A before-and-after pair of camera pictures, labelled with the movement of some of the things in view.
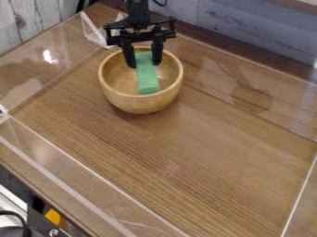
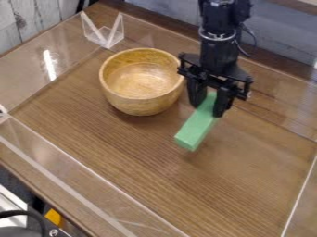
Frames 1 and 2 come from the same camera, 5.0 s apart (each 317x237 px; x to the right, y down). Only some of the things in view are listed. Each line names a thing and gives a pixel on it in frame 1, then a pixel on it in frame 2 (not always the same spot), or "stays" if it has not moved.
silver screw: x=54 y=232 stays
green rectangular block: x=148 y=73 -> x=199 y=123
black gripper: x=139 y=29 -> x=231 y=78
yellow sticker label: x=54 y=217 stays
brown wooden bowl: x=120 y=86 stays
